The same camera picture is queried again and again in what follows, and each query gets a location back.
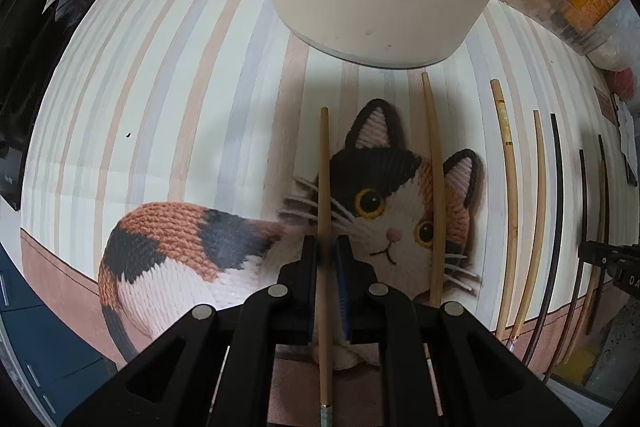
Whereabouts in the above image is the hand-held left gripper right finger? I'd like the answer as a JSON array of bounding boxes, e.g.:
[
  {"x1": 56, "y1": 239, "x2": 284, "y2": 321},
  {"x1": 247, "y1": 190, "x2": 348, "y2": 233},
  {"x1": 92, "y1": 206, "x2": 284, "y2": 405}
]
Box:
[{"x1": 335, "y1": 234, "x2": 584, "y2": 427}]

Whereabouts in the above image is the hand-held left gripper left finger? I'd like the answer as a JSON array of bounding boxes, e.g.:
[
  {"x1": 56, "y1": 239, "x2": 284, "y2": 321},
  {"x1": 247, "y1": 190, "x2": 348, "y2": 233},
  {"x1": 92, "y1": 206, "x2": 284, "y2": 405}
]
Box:
[{"x1": 60, "y1": 234, "x2": 321, "y2": 427}]

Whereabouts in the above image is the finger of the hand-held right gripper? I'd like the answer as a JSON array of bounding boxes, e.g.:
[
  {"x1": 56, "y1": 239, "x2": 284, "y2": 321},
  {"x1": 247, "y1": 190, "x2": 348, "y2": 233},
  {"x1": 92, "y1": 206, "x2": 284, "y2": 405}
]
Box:
[{"x1": 577, "y1": 240, "x2": 623, "y2": 267}]

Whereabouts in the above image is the light wooden chopstick silver tip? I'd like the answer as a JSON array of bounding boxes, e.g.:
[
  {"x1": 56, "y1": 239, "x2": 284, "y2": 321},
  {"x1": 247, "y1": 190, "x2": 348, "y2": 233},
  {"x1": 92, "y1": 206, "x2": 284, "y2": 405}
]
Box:
[{"x1": 317, "y1": 107, "x2": 335, "y2": 426}]

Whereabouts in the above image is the bunch of assorted chopsticks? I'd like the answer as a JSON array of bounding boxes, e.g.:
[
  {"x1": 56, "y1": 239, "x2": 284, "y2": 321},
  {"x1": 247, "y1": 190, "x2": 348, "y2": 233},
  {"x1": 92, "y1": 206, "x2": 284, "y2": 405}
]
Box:
[{"x1": 421, "y1": 72, "x2": 612, "y2": 374}]

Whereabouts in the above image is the cat-print striped mat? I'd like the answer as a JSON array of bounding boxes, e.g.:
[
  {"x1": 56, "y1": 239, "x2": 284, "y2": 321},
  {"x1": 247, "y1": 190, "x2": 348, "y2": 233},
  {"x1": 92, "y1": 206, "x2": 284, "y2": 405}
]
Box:
[{"x1": 20, "y1": 0, "x2": 632, "y2": 427}]

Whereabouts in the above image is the blue cabinet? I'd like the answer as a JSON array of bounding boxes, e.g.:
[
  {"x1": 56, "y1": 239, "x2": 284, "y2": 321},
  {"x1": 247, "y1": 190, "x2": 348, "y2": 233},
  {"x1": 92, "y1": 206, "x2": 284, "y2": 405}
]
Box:
[{"x1": 0, "y1": 242, "x2": 119, "y2": 427}]

